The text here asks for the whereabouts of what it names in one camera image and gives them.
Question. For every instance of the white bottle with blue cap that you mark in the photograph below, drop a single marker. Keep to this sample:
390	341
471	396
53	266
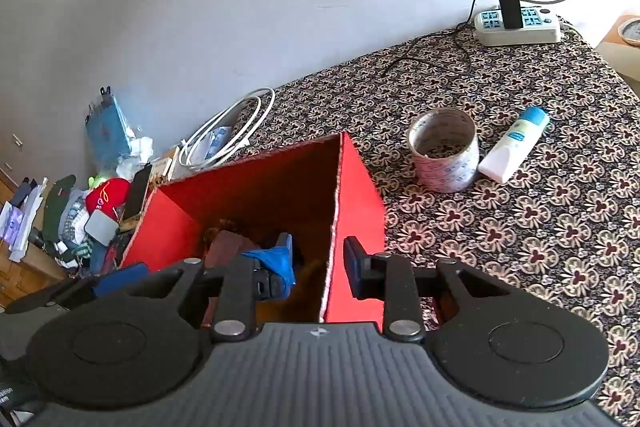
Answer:
505	157

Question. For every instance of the wooden cabinet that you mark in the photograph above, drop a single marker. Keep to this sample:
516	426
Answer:
10	272

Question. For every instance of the clear tape roll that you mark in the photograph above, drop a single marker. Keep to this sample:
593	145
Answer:
445	172

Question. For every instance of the red cap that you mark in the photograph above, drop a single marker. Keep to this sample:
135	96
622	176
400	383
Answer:
107	197

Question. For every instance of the dark green pouch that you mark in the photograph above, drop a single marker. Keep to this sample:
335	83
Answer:
57	207

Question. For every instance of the red cardboard box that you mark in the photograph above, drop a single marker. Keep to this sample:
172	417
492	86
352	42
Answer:
360	207

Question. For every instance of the blue packet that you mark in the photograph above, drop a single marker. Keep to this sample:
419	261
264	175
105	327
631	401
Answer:
107	132

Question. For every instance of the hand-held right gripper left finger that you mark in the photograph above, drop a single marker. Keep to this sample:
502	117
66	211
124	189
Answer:
286	242

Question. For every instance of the white power strip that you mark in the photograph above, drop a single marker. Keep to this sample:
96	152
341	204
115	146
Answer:
537	34

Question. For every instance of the white papers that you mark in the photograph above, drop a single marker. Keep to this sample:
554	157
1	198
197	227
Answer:
25	212

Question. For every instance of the round plate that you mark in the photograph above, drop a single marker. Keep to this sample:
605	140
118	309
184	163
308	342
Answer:
631	31

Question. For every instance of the black smartphone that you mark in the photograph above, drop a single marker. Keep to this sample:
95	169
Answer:
137	192

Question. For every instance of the brown cardboard box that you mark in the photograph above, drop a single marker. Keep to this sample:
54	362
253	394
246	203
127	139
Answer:
612	52

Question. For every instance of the grey flat case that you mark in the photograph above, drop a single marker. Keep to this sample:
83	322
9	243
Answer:
99	227

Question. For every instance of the brown item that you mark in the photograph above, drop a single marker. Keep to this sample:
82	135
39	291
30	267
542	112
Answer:
225	247

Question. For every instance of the blue cloth item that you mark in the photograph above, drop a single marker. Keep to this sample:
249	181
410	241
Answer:
270	263

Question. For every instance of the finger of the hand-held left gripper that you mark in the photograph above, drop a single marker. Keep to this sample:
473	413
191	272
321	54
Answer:
120	279

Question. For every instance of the floral patterned table cloth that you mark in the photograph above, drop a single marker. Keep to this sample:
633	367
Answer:
500	257

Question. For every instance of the black charger adapter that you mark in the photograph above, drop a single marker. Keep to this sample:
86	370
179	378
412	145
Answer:
510	7

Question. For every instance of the white plastic bag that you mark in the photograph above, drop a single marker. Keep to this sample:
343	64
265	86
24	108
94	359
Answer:
135	154

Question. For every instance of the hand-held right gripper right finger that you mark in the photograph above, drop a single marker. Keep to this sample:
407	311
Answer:
351	267

